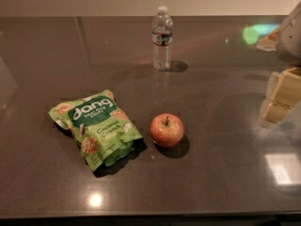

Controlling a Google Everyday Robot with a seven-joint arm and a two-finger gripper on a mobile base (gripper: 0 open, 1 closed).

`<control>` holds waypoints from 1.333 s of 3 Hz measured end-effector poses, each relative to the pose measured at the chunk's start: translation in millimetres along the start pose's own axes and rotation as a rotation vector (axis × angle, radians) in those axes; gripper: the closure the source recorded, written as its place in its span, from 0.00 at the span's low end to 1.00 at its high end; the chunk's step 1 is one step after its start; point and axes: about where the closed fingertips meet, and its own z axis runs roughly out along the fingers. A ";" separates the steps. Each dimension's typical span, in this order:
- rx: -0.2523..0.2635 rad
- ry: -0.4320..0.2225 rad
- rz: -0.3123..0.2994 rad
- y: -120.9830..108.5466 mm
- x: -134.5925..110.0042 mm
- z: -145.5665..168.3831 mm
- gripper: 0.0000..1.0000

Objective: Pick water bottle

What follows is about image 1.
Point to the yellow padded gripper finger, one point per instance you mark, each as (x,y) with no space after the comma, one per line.
(282,94)

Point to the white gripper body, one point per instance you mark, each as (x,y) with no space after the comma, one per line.
(291,38)

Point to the clear plastic water bottle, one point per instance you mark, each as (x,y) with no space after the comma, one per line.
(162,38)

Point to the red apple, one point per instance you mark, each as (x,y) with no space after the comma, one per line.
(166,130)

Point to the green rice chips bag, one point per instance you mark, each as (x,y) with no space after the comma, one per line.
(102,131)

